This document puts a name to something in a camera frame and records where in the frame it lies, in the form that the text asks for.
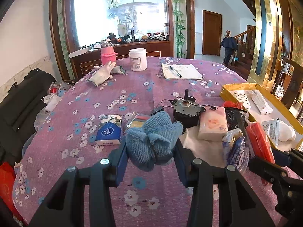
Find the blue terry towel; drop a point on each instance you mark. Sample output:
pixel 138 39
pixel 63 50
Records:
pixel 151 137

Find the yellow box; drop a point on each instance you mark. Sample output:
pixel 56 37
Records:
pixel 227 91

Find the white cloth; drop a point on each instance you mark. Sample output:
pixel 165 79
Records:
pixel 206 151

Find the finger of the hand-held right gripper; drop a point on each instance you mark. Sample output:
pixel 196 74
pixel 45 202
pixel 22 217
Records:
pixel 265 170
pixel 283 157

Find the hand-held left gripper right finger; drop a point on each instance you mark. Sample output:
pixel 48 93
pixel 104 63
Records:
pixel 181 165

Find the white face mask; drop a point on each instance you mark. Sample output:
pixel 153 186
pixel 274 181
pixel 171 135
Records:
pixel 51 100

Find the small red packet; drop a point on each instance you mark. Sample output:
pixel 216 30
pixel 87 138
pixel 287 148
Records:
pixel 54 90

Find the blue tissue pack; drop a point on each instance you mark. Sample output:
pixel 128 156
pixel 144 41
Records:
pixel 107 132

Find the patterned tissue pack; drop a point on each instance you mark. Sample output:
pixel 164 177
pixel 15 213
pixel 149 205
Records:
pixel 241 99

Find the dark wooden chair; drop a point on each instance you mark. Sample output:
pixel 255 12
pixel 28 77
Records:
pixel 290 82

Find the colourful cloth pack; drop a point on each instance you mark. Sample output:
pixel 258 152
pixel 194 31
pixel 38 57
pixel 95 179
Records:
pixel 139 121

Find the clutter of tools on counter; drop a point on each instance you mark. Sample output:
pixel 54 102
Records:
pixel 118 40

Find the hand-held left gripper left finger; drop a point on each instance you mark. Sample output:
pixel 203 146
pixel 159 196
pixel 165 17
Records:
pixel 122 158

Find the pink bottle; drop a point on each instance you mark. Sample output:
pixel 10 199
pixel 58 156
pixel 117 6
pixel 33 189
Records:
pixel 107 54

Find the black motor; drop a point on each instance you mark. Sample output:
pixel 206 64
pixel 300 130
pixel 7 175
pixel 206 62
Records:
pixel 185 113

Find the bamboo painted panel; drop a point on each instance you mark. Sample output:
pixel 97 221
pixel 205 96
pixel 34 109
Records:
pixel 179 23
pixel 65 40

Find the clear sachet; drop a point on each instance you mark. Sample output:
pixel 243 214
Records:
pixel 271 132

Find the red mesh in clear bag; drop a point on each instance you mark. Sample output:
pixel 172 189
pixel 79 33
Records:
pixel 233 104

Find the brown wooden door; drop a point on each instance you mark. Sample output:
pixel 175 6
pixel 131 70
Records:
pixel 211 33

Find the wooden staircase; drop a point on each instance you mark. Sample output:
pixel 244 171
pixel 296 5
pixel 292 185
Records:
pixel 246 52

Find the pink tissue pack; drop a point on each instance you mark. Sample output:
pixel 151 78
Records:
pixel 213 125

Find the white bag with red print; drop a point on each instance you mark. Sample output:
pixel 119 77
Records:
pixel 260 101

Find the white notebook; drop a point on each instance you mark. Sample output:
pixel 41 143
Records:
pixel 187 72

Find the black pen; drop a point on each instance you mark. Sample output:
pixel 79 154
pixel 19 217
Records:
pixel 175 71

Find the dark plastic pack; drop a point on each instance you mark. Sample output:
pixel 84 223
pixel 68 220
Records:
pixel 235 119

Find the long red pack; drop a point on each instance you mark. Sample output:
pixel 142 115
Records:
pixel 259 141

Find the white glove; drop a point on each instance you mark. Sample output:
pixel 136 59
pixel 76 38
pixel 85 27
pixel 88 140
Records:
pixel 101 74

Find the wooden framed glass partition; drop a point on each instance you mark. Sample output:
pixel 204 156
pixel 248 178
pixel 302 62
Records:
pixel 59 28

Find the white plastic jar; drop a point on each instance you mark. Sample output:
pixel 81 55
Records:
pixel 138 60

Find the blue and white plastic bag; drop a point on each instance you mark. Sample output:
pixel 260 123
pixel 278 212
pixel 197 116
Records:
pixel 236 151

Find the gold panelled pillar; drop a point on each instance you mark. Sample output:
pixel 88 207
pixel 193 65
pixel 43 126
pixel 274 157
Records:
pixel 267 40

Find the black luggage bag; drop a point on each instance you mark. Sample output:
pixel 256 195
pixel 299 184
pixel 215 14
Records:
pixel 21 104

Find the red plastic bag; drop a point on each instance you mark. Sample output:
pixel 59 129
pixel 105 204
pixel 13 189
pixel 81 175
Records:
pixel 8 189

